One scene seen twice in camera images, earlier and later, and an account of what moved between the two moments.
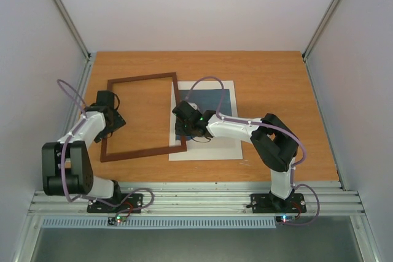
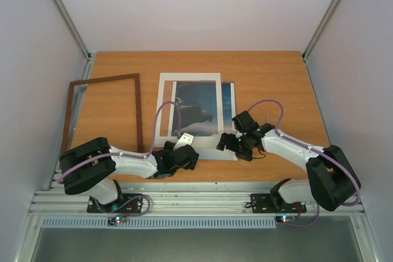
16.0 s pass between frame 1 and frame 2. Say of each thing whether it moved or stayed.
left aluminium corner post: stayed
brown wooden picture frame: moved
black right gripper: moved
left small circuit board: stayed
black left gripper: moved
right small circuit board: stayed
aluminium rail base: stayed
